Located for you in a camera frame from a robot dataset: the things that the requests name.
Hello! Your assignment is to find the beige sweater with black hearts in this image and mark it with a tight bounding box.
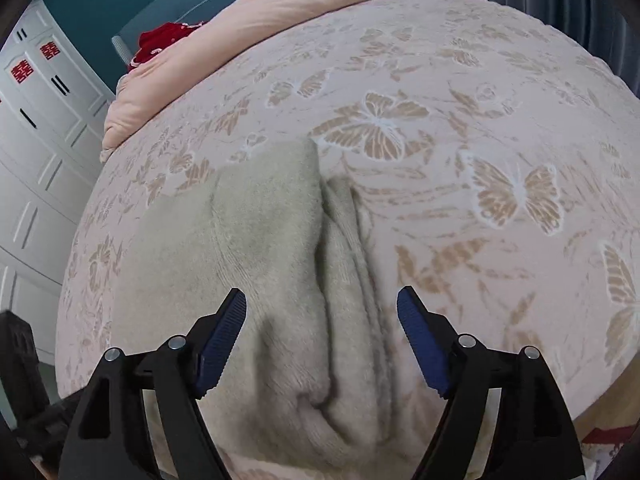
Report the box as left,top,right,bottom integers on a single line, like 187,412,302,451
112,137,431,476

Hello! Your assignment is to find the white wardrobe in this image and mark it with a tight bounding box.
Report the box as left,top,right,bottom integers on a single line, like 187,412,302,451
0,0,118,366

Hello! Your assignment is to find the blue upholstered headboard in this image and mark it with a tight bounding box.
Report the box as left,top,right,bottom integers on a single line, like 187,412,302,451
112,0,261,63

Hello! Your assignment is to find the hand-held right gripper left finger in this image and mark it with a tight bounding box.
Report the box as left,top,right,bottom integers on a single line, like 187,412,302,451
59,287,248,480

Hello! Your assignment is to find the pink duvet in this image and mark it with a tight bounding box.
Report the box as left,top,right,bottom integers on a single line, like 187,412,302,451
100,0,443,163

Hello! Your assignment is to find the bed with butterfly sheet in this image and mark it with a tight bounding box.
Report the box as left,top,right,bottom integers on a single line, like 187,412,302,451
55,0,640,480

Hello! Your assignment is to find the red cloth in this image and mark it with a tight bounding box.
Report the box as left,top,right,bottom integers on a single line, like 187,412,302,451
129,21,208,72

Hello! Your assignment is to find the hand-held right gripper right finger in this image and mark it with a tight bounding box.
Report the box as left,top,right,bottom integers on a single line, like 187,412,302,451
396,286,586,480

